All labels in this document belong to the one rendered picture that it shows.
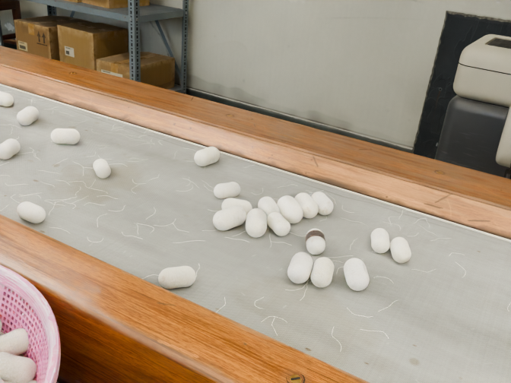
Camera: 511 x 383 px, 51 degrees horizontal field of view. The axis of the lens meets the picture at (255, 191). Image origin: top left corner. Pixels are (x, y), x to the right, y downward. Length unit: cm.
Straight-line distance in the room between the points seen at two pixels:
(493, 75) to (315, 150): 72
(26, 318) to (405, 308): 30
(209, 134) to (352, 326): 39
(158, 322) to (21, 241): 16
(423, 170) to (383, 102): 199
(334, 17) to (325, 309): 232
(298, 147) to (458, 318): 32
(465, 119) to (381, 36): 131
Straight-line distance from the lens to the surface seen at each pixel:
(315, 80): 278
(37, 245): 48
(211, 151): 68
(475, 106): 137
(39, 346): 41
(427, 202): 64
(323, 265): 47
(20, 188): 64
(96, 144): 74
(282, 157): 69
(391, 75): 263
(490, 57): 134
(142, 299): 41
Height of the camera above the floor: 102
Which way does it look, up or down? 27 degrees down
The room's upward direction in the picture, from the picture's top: 5 degrees clockwise
